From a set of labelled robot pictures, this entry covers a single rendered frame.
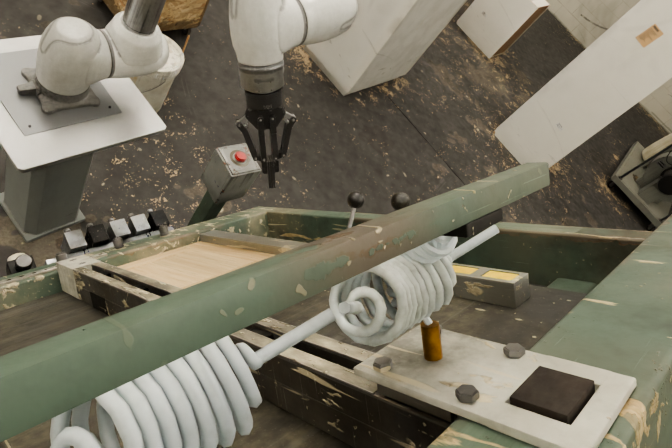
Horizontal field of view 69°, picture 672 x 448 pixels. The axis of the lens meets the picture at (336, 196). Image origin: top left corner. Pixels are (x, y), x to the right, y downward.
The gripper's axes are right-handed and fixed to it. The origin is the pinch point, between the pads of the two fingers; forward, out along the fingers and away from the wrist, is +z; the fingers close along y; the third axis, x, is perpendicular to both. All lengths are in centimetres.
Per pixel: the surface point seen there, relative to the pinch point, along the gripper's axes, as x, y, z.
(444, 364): -73, 7, -24
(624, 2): 550, 587, 117
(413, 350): -70, 6, -22
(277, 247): -7.1, -0.6, 16.4
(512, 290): -51, 30, -5
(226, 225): 25.5, -12.6, 32.2
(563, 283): -42, 48, 6
